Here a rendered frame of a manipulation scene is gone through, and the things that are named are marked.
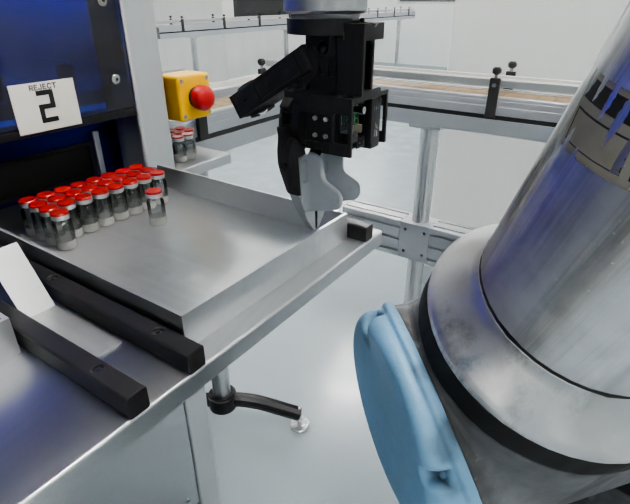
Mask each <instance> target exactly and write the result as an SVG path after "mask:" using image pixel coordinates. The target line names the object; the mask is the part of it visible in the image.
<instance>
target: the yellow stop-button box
mask: <svg viewBox="0 0 630 504"><path fill-rule="evenodd" d="M162 75H163V82H164V90H165V97H166V104H167V112H168V119H169V120H174V121H180V122H184V121H188V120H192V119H196V118H201V117H205V116H209V115H211V114H212V108H211V109H209V110H207V111H202V110H197V109H196V108H194V106H193V105H192V102H191V93H192V91H193V89H194V88H195V87H196V86H197V85H204V86H208V87H209V76H208V73H207V72H200V71H191V70H184V69H177V70H170V71H163V72H162Z"/></svg>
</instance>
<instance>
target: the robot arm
mask: <svg viewBox="0 0 630 504"><path fill-rule="evenodd" d="M367 2H368V0H283V7H284V11H285V12H286V13H288V14H290V16H291V18H286V19H287V34H292V35H306V44H302V45H300V46H299V47H298V48H296V49H295V50H294V51H292V52H291V53H289V54H288V55H287V56H285V57H284V58H283V59H281V60H280V61H278V62H277V63H276V64H274V65H273V66H272V67H270V68H269V69H267V70H266V71H265V72H263V73H262V74H261V75H259V76H258V77H256V78H255V79H253V80H250V81H248V82H247V83H245V84H243V85H242V86H241V87H240V88H238V91H237V92H236V93H234V94H233V95H232V96H230V97H229V98H230V100H231V102H232V104H233V106H234V108H235V110H236V112H237V114H238V116H239V118H240V119H241V118H244V117H249V116H251V118H255V117H258V116H261V115H264V114H266V113H267V112H268V111H270V110H271V109H273V108H274V107H275V105H274V104H276V103H278V102H279V101H281V100H282V99H283V100H282V102H281V104H280V106H279V107H280V117H279V126H278V127H277V133H278V144H277V159H278V166H279V170H280V173H281V176H282V179H283V182H284V185H285V188H286V191H287V192H288V193H289V194H290V196H291V199H292V202H293V204H294V206H295V208H296V210H297V211H298V213H299V215H300V216H301V218H302V220H303V221H304V223H305V224H306V225H307V227H308V228H309V229H311V230H315V229H316V228H319V225H320V222H321V220H322V217H323V214H324V211H327V210H338V209H340V208H341V207H342V204H343V201H348V200H355V199H356V198H358V196H359V195H360V184H359V182H358V181H357V180H356V179H355V178H353V177H352V176H351V175H349V174H348V173H347V172H346V171H345V169H344V157H346V158H352V149H354V148H356V149H358V148H360V147H361V148H367V149H372V148H374V147H376V146H378V144H379V142H386V126H387V110H388V94H389V89H385V88H381V87H376V88H374V87H373V69H374V49H375V40H378V39H384V23H385V22H365V18H361V17H360V14H361V13H365V12H366V11H367ZM381 104H383V117H382V130H379V127H380V110H381ZM305 148H311V149H310V151H309V152H308V154H305ZM353 352H354V363H355V371H356V377H357V382H358V387H359V392H360V396H361V401H362V405H363V409H364V413H365V416H366V420H367V423H368V427H369V430H370V433H371V436H372V439H373V442H374V445H375V448H376V451H377V454H378V456H379V459H380V462H381V464H382V467H383V469H384V472H385V474H386V477H387V479H388V481H389V483H390V486H391V488H392V490H393V492H394V494H395V496H396V498H397V500H398V502H399V503H400V504H630V1H629V3H628V4H627V6H626V8H625V9H624V11H623V13H622V15H621V16H620V18H619V20H618V21H617V23H616V25H615V26H614V28H613V30H612V32H611V33H610V35H609V37H608V38H607V40H606V42H605V44H604V45H603V47H602V49H601V50H600V52H599V54H598V55H597V57H596V59H595V61H594V62H593V64H592V66H591V67H590V69H589V71H588V72H587V74H586V76H585V78H584V79H583V81H582V83H581V84H580V86H579V88H578V90H577V91H576V93H575V95H574V96H573V98H572V100H571V101H570V103H569V105H568V107H567V108H566V110H565V112H564V113H563V115H562V117H561V118H560V120H559V122H558V124H557V125H556V127H555V129H554V130H553V132H552V134H551V136H550V137H549V139H548V141H547V142H546V144H545V146H544V147H543V149H542V151H541V153H540V154H539V156H538V158H537V159H536V161H535V163H534V164H533V166H532V168H531V170H530V171H529V173H528V175H527V176H526V178H525V180H524V182H523V183H522V185H521V187H520V188H519V190H518V192H517V193H516V195H515V197H514V199H513V200H512V202H511V204H510V205H509V207H508V209H507V210H506V212H505V214H504V216H503V217H502V219H501V221H500V222H499V223H498V224H491V225H487V226H483V227H480V228H477V229H474V230H472V231H470V232H468V233H466V234H464V235H463V236H461V237H459V238H458V239H456V240H455V241H454V242H453V243H452V244H451V245H450V246H449V247H448V248H447V249H446V250H445V251H444V252H443V254H442V255H441V256H440V257H439V259H438V261H437V263H436V264H435V266H434V269H433V271H432V273H431V275H430V277H429V279H428V280H427V282H426V284H425V286H424V288H423V291H422V293H421V295H420V297H419V298H417V299H415V300H413V301H411V302H408V303H402V304H396V305H393V303H392V302H385V303H384V304H383V305H382V307H381V308H377V309H373V310H369V311H367V312H365V313H364V314H362V315H361V316H360V318H359V319H358V321H357V323H356V326H355V330H354V337H353Z"/></svg>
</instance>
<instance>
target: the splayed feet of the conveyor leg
mask: <svg viewBox="0 0 630 504"><path fill-rule="evenodd" d="M230 388H231V392H230V394H229V395H228V396H227V397H225V398H217V397H215V396H214V395H213V389H210V391H209V392H206V399H207V407H209V408H210V410H211V412H213V413H214V414H217V415H226V414H229V413H231V412H232V411H234V410H235V408H236V407H245V408H252V409H257V410H261V411H265V412H269V413H272V414H275V415H279V416H282V417H286V418H289V419H292V420H291V421H290V429H291V431H293V432H294V433H298V434H301V433H304V432H306V431H307V430H308V429H309V427H310V424H309V421H308V420H307V419H306V418H304V417H303V416H302V407H301V406H297V405H294V404H291V403H287V402H284V401H280V400H277V399H274V398H270V397H267V396H263V395H259V394H253V393H246V392H236V389H235V388H234V387H233V386H232V385H230Z"/></svg>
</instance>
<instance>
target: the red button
mask: <svg viewBox="0 0 630 504"><path fill-rule="evenodd" d="M191 102H192V105H193V106H194V108H196V109H197V110H202V111H207V110H209V109H211V108H212V107H213V105H214V102H215V95H214V92H213V91H212V89H211V88H210V87H208V86H204V85H197V86H196V87H195V88H194V89H193V91H192V93H191Z"/></svg>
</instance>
